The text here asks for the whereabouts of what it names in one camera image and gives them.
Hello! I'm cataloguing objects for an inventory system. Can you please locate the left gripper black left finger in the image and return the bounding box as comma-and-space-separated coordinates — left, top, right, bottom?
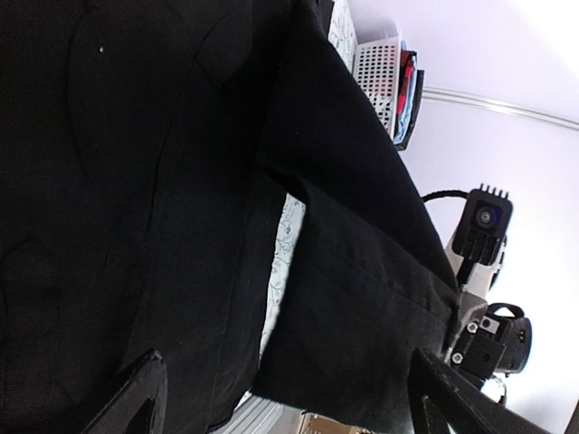
81, 350, 167, 433

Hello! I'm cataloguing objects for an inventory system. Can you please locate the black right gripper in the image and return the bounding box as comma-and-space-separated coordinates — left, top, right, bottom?
445, 293, 532, 390

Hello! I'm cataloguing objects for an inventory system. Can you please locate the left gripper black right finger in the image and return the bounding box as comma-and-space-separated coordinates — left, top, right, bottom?
409, 348, 544, 434

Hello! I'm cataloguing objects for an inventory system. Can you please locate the black long sleeve shirt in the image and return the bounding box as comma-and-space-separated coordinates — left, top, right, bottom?
1, 1, 458, 433

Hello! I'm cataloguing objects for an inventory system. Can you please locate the light blue folded shirt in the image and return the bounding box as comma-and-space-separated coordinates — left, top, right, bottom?
394, 71, 418, 146

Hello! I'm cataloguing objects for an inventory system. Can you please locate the dark grey folded shirt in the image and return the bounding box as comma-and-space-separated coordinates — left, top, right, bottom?
397, 70, 424, 151

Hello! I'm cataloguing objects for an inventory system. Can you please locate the red black plaid shirt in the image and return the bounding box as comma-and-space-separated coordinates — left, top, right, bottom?
396, 49, 417, 116

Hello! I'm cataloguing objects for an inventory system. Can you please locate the white plastic laundry basket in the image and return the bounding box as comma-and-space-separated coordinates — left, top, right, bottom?
353, 36, 402, 137

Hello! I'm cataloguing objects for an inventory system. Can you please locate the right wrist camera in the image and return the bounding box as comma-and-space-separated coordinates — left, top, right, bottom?
445, 183, 515, 299

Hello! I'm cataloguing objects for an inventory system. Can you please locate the right aluminium corner post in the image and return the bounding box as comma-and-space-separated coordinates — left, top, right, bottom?
422, 87, 578, 132

